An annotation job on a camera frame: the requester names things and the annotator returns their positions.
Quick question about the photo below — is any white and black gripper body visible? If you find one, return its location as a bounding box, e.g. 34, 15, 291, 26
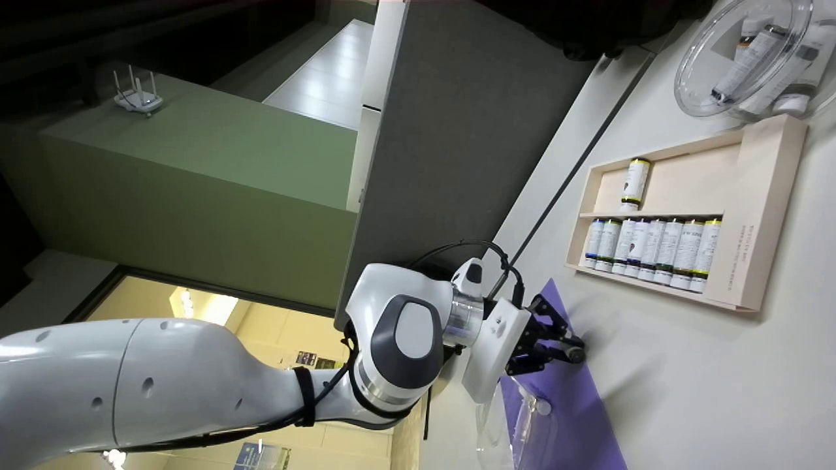
445, 259, 568, 402

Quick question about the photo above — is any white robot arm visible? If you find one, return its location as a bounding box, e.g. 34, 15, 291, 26
0, 259, 586, 470

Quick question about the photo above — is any white bottle row in tray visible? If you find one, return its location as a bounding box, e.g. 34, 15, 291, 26
580, 213, 722, 293

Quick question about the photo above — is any wooden compartment tray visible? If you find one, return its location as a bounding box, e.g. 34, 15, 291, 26
568, 115, 808, 312

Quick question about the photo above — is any lone bottle in lower compartment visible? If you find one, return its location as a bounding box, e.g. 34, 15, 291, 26
621, 157, 650, 209

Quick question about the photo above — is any purple paper sheet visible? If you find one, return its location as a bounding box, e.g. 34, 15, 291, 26
508, 281, 628, 470

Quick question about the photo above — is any clear plastic clamshell container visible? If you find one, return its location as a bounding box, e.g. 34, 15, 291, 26
475, 377, 555, 470

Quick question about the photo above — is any grey desk partition panel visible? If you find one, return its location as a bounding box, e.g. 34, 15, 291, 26
334, 0, 612, 328

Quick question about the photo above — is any green cabinet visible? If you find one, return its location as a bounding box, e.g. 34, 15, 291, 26
39, 78, 355, 307

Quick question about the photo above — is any clear plastic round container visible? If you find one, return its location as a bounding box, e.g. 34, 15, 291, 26
674, 0, 836, 118

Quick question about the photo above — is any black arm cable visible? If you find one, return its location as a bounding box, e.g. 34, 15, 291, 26
409, 239, 529, 307

